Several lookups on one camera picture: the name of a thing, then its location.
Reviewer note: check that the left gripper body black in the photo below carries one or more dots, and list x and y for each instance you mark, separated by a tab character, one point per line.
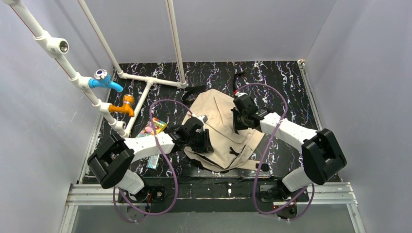
202	143

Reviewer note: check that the white pvc pipe frame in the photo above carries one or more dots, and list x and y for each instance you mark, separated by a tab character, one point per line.
120	118

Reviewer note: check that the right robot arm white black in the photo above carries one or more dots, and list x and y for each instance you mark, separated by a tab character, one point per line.
320	150

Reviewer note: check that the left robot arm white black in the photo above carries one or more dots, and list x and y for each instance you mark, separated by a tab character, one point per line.
110	161

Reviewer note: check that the beige student backpack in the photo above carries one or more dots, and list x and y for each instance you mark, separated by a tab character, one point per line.
231	149

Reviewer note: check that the blue tap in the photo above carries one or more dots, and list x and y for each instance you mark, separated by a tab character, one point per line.
102	79

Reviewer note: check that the yellow crayon box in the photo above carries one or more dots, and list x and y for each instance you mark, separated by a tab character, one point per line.
153	126

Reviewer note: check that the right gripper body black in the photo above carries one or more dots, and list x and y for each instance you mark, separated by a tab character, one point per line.
238	121

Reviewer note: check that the teal pencil pack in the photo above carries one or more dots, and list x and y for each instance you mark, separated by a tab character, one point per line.
153	162

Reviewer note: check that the aluminium rail frame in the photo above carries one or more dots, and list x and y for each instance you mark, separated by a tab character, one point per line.
334	205

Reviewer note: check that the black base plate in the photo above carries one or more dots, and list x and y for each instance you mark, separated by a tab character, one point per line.
195	194

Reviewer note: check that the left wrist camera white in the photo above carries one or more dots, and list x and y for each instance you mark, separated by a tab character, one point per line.
203	118

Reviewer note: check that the orange tap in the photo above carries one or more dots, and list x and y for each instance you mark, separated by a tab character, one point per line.
126	108

